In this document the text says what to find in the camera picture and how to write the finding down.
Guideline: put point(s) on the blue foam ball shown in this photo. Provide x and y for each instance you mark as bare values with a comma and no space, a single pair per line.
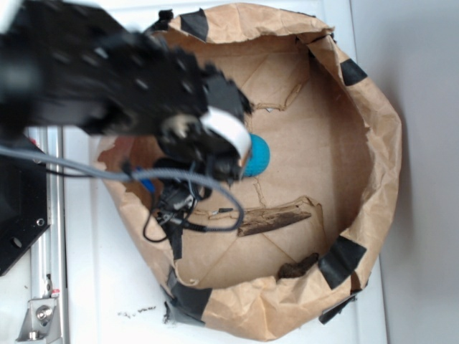
260,157

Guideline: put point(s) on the metal corner bracket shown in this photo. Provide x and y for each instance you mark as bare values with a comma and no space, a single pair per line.
41,323

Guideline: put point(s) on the brown paper bag bin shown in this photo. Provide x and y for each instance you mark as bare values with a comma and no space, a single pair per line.
264,50

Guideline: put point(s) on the small dark bark chunk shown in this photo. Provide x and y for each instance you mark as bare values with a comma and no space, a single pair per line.
291,270

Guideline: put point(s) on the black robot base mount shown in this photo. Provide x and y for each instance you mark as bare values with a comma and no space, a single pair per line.
24,210

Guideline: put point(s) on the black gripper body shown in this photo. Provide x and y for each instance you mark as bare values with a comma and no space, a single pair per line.
197,121

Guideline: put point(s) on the long driftwood piece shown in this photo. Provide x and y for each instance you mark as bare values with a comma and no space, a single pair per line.
267,221

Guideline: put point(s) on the aluminium frame rail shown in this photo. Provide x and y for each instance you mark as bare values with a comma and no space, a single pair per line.
48,256

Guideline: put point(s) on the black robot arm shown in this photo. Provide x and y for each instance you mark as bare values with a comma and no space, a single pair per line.
66,64

